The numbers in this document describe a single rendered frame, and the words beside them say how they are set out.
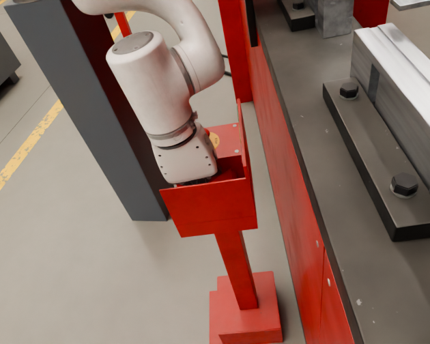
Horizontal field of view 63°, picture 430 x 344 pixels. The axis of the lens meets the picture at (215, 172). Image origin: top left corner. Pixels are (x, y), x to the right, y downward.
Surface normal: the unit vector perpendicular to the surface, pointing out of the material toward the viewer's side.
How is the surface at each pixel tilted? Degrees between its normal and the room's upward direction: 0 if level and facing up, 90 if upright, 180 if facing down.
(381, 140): 0
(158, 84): 88
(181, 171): 94
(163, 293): 0
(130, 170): 90
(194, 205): 90
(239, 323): 0
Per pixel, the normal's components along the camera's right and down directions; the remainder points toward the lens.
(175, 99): 0.57, 0.51
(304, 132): -0.19, -0.69
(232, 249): 0.01, 0.71
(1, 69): 0.97, -0.01
